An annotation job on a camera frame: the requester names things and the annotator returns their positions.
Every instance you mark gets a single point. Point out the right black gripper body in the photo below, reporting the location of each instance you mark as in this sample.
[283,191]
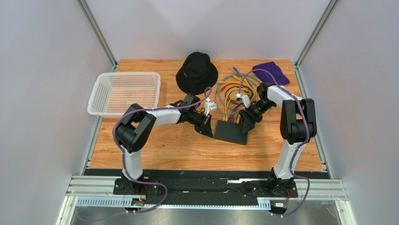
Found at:
[247,117]

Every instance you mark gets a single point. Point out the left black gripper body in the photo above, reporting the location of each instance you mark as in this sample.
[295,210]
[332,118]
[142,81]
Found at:
[196,119]

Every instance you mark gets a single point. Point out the black network switch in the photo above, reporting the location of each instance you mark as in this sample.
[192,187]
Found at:
[230,132]

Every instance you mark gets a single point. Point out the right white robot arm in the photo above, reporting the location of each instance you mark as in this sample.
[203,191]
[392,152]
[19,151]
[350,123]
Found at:
[297,126]

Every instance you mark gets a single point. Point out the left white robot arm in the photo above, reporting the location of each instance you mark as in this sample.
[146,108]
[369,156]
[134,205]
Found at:
[133,129]

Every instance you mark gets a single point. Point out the purple cloth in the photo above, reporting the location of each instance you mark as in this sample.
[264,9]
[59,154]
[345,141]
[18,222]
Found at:
[271,67]

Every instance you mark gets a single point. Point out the black bucket hat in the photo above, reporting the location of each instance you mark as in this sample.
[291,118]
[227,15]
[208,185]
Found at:
[196,74]

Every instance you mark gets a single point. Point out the white plastic basket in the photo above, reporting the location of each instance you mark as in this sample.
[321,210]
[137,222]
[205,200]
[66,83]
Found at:
[113,93]

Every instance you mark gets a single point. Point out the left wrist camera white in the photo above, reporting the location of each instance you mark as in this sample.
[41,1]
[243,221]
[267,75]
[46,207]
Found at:
[208,106]

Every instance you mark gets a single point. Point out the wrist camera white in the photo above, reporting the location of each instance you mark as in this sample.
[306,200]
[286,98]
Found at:
[208,106]
[244,99]

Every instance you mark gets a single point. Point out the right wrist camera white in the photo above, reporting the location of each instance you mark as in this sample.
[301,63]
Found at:
[244,99]

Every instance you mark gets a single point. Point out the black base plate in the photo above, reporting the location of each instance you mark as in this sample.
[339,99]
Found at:
[202,187]

